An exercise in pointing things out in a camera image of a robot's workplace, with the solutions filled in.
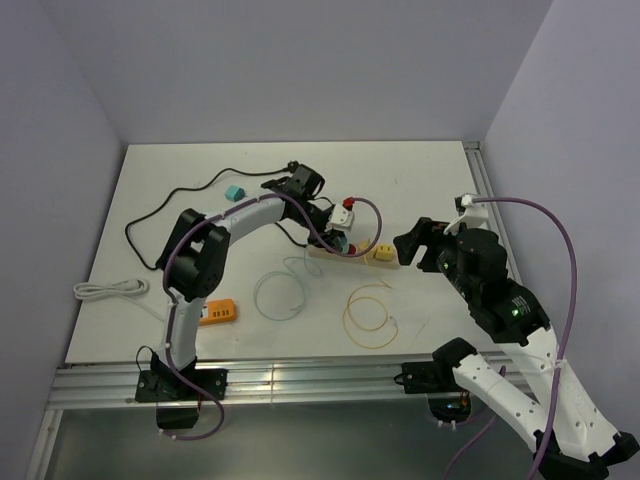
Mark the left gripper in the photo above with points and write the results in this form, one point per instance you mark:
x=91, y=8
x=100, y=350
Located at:
x=330, y=236

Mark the aluminium front rail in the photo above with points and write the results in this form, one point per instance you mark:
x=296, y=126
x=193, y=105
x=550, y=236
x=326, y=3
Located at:
x=286, y=381

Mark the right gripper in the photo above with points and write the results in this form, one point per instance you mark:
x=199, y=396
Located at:
x=425, y=231

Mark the small yellow plug adapter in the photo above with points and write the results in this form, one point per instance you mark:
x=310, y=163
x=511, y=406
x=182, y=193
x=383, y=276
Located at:
x=384, y=253

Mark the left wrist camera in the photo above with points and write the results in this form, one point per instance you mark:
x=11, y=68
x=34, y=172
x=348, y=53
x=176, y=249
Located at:
x=342, y=217

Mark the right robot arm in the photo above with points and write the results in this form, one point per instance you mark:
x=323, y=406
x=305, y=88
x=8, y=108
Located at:
x=559, y=421

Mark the orange power strip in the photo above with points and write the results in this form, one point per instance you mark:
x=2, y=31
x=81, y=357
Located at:
x=216, y=312

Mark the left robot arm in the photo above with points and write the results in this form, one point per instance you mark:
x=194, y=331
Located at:
x=193, y=261

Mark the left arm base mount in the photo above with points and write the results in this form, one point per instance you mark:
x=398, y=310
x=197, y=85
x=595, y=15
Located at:
x=177, y=405

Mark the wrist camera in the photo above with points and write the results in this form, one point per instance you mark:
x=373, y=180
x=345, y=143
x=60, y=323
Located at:
x=342, y=217
x=471, y=214

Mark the small teal plug adapter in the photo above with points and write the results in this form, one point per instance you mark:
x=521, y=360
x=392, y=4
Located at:
x=234, y=193

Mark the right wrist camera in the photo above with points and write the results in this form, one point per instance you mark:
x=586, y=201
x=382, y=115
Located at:
x=471, y=214

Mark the beige red power strip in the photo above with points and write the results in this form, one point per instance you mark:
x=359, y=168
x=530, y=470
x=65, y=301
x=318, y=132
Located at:
x=323, y=254

